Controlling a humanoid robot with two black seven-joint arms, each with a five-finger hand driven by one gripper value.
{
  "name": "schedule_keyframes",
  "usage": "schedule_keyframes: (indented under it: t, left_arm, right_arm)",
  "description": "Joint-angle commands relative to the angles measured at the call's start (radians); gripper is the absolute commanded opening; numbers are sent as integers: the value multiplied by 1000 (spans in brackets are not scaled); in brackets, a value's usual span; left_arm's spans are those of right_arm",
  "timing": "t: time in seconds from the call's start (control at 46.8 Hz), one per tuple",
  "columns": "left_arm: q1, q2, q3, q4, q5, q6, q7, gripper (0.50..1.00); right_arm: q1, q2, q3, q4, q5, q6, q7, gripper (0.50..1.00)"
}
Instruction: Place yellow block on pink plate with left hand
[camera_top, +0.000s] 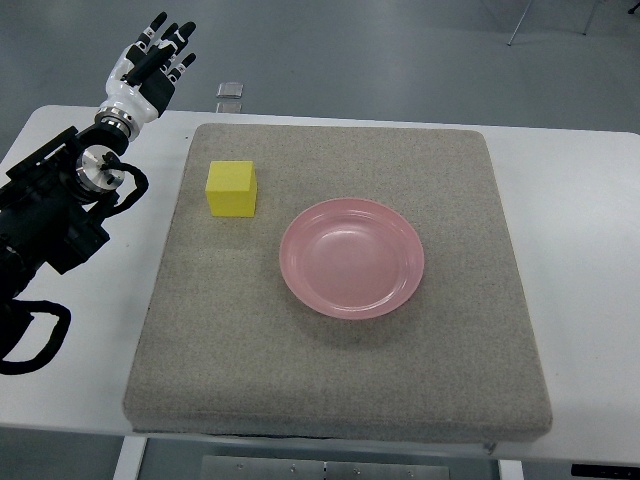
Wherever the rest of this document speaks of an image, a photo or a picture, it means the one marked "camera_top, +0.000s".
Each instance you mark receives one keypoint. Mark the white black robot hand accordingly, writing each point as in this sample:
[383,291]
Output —
[143,80]

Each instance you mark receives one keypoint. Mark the yellow block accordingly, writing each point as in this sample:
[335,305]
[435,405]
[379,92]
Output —
[231,189]

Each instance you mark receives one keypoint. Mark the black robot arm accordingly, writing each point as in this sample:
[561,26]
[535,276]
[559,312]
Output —
[57,198]

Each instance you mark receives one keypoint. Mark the pink plate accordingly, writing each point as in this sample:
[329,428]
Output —
[351,259]

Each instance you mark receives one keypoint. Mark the grey fabric mat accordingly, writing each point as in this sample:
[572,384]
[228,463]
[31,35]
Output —
[227,349]

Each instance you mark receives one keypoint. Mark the white table leg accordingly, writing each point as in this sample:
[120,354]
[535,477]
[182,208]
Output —
[130,459]

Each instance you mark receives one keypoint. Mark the metal chair leg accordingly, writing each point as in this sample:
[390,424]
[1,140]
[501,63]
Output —
[519,23]

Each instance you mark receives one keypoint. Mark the metal base plate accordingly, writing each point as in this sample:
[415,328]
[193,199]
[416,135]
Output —
[227,467]

